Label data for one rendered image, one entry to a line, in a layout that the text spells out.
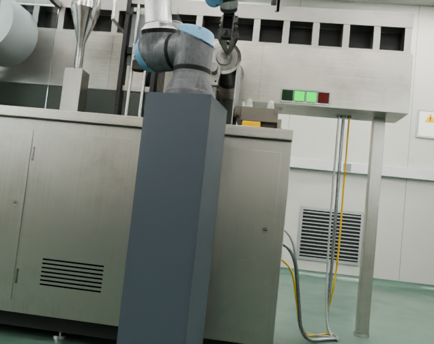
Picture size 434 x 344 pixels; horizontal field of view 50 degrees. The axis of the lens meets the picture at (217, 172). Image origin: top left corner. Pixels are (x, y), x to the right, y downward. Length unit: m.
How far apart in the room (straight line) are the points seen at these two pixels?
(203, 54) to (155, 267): 0.63
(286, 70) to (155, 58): 1.07
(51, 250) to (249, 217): 0.78
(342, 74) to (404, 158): 2.53
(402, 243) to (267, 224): 3.21
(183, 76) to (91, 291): 0.92
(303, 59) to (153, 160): 1.32
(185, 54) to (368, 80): 1.27
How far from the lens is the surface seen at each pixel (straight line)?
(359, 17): 2.58
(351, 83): 2.45
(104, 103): 2.54
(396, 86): 2.50
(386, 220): 4.81
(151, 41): 1.52
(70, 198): 1.89
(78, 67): 2.37
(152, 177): 1.33
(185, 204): 1.29
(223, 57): 2.10
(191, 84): 1.37
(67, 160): 1.91
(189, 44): 1.43
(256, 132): 1.73
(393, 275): 4.86
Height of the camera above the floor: 0.59
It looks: 4 degrees up
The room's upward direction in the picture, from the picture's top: 6 degrees clockwise
